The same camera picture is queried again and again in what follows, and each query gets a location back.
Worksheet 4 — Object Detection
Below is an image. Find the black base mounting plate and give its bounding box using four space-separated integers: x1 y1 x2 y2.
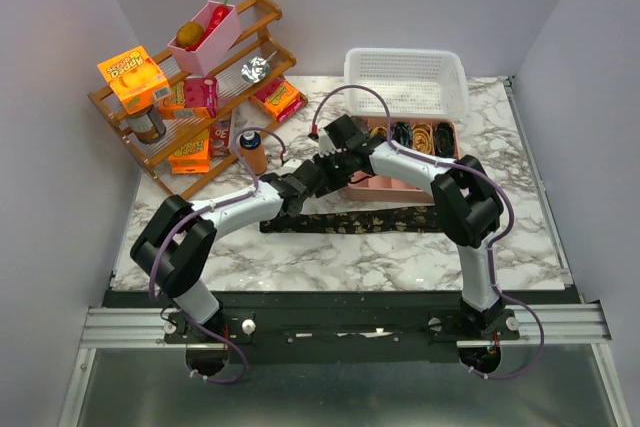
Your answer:
102 289 521 366

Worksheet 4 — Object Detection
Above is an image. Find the yellow rolled tie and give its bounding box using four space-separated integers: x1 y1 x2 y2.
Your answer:
370 125 390 140
412 123 434 155

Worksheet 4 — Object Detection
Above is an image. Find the orange Scrub Daddy box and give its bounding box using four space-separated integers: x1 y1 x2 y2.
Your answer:
97 46 171 115

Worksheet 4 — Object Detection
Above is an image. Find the orange pump bottle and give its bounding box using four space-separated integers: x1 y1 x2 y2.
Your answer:
239 130 268 176

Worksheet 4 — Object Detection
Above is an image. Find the red small carton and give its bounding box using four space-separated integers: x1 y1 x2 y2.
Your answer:
209 111 235 157

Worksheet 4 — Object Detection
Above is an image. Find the red chili pepper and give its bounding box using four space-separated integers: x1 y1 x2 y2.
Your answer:
185 0 231 51

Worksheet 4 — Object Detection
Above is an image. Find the white perforated plastic basket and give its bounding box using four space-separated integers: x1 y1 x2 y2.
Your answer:
344 48 469 121

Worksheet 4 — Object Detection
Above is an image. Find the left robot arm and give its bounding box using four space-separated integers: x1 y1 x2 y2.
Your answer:
130 160 328 342

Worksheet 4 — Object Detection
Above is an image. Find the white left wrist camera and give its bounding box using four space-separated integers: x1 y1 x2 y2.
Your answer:
279 159 303 175

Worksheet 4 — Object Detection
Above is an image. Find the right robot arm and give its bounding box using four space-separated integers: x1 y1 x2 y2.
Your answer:
309 115 504 339

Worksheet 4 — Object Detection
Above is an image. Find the orange box bottom shelf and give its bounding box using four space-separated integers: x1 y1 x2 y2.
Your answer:
169 129 210 175

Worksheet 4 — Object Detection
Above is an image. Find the dark glass jar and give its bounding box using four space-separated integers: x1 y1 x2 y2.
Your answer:
125 105 166 144

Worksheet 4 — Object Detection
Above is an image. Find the silver metal scoop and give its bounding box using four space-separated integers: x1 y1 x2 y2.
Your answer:
240 51 278 85

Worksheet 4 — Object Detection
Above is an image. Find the black gold floral tie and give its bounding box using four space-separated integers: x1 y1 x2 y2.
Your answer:
259 206 442 235

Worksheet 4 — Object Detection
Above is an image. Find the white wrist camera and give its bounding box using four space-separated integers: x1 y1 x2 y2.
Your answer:
279 159 303 175
318 127 345 157

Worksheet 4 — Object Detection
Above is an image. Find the aluminium rail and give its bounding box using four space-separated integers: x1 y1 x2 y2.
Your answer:
80 304 611 350

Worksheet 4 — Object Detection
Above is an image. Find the wooden tiered shelf rack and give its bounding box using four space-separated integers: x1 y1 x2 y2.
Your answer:
89 0 296 199

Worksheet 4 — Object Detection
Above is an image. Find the brown blue rolled tie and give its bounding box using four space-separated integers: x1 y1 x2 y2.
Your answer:
351 116 370 137

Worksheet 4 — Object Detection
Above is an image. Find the black gold rolled tie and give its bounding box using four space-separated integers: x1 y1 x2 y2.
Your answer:
433 122 456 158

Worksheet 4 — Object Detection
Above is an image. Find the pink divided organizer box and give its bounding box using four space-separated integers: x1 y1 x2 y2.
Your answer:
344 116 461 204

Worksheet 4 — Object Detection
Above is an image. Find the dark blue rolled tie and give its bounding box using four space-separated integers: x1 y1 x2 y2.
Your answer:
391 121 413 148

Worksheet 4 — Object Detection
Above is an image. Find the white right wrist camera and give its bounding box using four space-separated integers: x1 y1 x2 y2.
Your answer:
318 127 345 157

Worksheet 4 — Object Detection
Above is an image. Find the brown round fruit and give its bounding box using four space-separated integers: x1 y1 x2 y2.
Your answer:
175 21 204 49

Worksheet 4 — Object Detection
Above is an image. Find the pink orange sponge box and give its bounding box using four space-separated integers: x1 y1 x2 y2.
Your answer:
157 76 218 120

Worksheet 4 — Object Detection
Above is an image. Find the orange pink box right shelf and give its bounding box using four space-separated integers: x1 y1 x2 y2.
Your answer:
250 77 306 123

